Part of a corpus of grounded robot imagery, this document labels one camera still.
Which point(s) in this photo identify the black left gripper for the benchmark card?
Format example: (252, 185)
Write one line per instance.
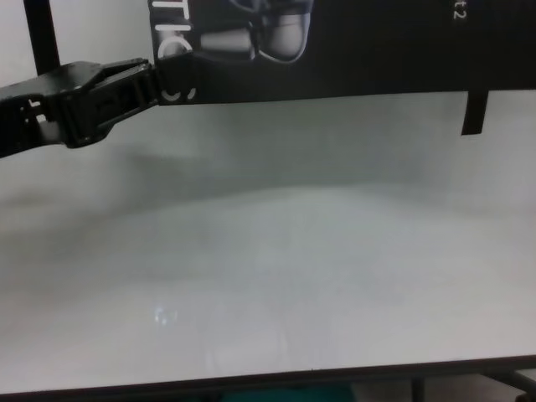
(63, 109)

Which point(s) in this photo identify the black AI robotics poster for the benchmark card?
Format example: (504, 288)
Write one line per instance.
(377, 50)

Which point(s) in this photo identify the teal object under table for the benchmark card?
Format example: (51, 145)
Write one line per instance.
(285, 395)

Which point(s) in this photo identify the black tape frame outline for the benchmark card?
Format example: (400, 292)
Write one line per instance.
(42, 37)

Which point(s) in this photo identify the dark table frame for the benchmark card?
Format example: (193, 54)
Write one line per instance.
(417, 391)

